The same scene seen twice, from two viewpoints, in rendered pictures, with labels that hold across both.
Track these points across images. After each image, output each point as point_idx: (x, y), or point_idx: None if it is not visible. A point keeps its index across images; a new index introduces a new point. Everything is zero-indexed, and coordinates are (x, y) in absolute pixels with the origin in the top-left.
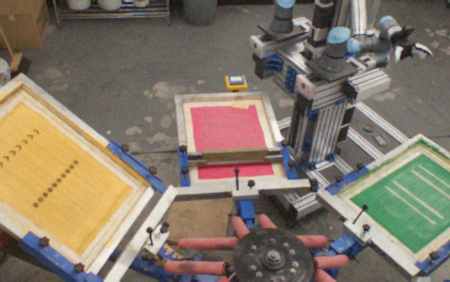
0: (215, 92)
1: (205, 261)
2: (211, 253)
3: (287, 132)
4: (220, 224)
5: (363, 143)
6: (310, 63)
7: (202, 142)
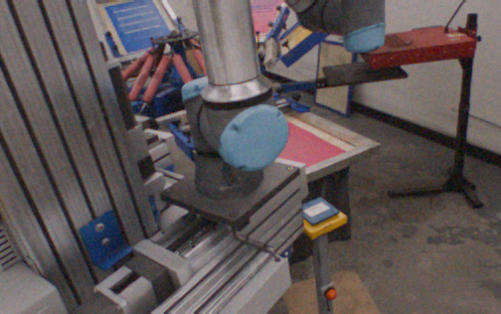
0: None
1: (292, 273)
2: (291, 281)
3: None
4: (298, 312)
5: None
6: (147, 134)
7: (293, 130)
